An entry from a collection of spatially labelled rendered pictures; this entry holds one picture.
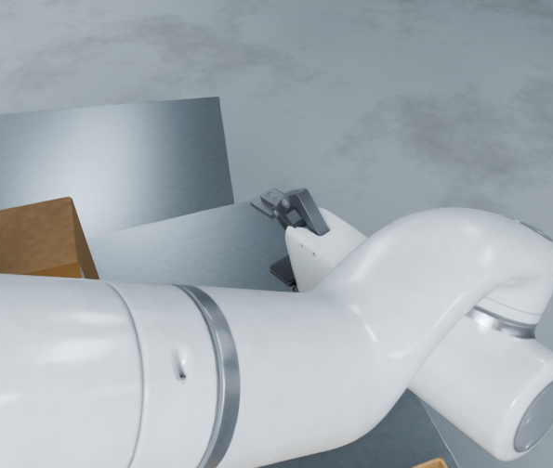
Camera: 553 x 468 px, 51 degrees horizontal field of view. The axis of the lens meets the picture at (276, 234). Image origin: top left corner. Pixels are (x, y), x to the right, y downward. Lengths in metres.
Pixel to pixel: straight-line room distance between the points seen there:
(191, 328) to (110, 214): 0.79
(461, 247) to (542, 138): 2.45
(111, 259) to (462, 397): 0.64
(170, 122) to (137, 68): 1.94
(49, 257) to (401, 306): 0.34
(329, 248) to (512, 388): 0.19
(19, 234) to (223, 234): 0.43
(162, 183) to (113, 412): 0.86
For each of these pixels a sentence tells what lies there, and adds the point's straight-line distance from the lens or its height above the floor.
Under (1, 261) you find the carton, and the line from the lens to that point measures 0.57.
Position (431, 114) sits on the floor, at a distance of 2.79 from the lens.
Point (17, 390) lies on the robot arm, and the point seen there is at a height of 1.34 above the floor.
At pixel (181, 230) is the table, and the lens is 0.96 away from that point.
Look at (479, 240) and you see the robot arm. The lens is 0.36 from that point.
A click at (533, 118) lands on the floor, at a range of 2.92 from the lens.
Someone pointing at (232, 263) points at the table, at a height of 0.83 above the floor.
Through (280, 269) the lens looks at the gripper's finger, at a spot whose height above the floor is 1.02.
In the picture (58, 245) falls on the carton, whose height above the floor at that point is 1.12.
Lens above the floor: 1.50
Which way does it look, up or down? 46 degrees down
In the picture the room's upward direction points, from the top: straight up
